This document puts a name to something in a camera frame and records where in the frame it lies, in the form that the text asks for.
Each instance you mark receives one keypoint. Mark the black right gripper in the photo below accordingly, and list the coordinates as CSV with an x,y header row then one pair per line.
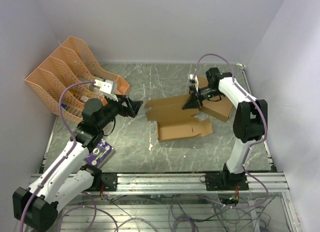
x,y
192,102

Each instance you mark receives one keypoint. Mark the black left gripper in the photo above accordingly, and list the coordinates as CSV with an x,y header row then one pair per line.
x,y
130,111

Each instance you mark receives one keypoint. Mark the cardboard box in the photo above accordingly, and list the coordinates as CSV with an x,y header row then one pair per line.
x,y
220,110
173,122

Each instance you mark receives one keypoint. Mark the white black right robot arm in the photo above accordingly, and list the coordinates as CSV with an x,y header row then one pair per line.
x,y
250,125

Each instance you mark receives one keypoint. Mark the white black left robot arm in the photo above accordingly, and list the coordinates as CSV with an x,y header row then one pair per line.
x,y
38,206

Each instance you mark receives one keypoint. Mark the closed folded cardboard box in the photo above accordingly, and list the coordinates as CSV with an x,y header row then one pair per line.
x,y
220,110

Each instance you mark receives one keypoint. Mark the purple book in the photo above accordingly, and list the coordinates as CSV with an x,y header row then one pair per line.
x,y
100,154

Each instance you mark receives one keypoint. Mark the pink plastic desk organizer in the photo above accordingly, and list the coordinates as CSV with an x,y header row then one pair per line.
x,y
72,62

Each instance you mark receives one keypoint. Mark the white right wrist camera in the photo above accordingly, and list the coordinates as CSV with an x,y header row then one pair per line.
x,y
193,79

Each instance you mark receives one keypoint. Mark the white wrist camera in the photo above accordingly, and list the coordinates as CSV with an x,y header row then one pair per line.
x,y
193,79
108,88

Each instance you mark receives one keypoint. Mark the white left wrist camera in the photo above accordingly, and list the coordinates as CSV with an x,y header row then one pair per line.
x,y
108,88

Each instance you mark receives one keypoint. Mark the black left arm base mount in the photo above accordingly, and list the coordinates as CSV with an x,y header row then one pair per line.
x,y
106,182

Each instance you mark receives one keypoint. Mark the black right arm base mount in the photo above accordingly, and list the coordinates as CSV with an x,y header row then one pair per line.
x,y
222,181

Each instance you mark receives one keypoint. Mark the aluminium frame rail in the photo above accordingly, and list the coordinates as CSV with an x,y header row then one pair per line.
x,y
128,184

